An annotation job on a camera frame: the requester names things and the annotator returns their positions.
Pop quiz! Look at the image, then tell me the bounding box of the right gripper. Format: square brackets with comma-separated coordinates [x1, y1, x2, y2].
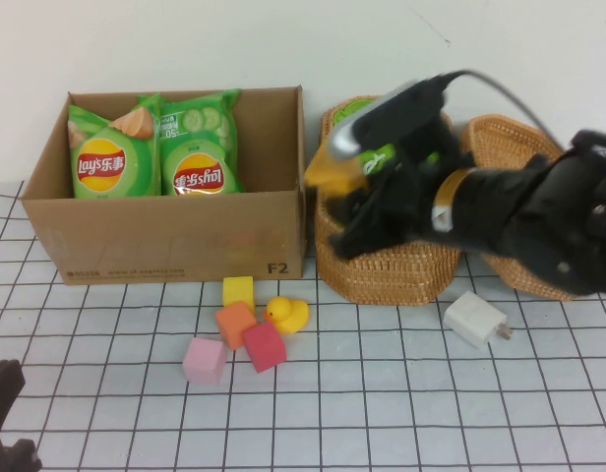
[329, 110, 474, 261]

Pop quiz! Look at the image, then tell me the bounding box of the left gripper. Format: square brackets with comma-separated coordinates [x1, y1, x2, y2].
[0, 360, 41, 472]

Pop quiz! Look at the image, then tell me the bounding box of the yellow snack packet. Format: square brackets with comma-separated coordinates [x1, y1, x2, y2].
[304, 142, 371, 198]

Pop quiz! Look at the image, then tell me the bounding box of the green Lay's chips bag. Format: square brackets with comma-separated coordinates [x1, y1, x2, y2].
[157, 88, 248, 197]
[67, 92, 162, 200]

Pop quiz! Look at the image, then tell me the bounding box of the woven rattan basket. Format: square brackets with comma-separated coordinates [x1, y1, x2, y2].
[312, 95, 469, 307]

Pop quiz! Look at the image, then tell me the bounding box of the yellow rubber duck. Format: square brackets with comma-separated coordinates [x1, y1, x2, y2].
[262, 296, 310, 336]

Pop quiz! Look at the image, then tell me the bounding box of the green fabric basket liner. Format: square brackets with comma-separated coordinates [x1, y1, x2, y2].
[333, 97, 442, 176]

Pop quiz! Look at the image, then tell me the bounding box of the yellow foam cube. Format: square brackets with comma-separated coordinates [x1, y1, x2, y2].
[222, 275, 257, 316]

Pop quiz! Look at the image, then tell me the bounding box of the red foam cube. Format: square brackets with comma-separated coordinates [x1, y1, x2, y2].
[241, 322, 288, 375]

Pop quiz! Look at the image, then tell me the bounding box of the orange foam cube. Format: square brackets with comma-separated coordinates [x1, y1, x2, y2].
[214, 300, 259, 351]

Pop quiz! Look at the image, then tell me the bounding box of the woven rattan basket lid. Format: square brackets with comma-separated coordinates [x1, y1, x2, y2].
[459, 113, 587, 302]

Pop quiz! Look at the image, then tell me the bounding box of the brown cardboard box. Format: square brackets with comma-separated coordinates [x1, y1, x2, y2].
[20, 86, 307, 286]

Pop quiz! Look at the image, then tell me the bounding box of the pink foam cube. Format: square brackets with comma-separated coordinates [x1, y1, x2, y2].
[181, 337, 228, 385]

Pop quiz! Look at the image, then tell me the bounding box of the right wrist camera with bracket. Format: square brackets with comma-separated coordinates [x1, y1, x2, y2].
[329, 78, 448, 163]

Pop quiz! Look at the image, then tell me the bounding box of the white USB wall charger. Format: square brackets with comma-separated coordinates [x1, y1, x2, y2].
[443, 290, 514, 351]

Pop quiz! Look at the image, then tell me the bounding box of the black right camera cable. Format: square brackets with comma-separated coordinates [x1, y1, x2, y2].
[440, 68, 568, 153]

